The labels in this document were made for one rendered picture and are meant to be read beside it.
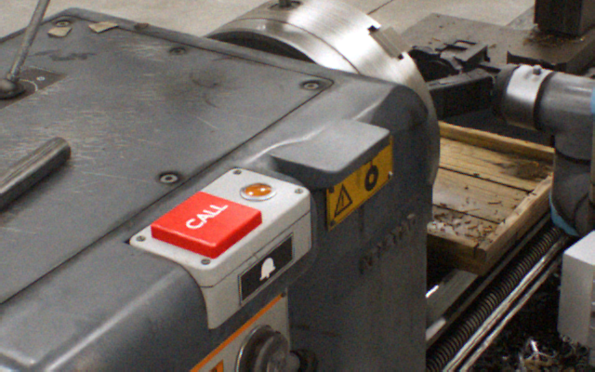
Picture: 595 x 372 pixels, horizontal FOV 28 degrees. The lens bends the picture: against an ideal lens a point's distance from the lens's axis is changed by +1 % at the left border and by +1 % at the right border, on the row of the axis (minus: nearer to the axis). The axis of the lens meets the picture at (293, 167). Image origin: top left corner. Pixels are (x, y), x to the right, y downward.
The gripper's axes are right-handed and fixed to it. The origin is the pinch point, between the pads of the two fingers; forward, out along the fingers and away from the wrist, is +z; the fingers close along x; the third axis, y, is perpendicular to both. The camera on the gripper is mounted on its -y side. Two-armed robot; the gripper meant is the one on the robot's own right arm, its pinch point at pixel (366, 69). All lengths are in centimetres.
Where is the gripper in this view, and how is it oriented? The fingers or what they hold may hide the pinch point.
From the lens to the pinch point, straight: 155.2
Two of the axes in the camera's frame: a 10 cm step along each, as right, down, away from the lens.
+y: 5.8, -4.1, 7.0
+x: -0.5, -8.8, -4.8
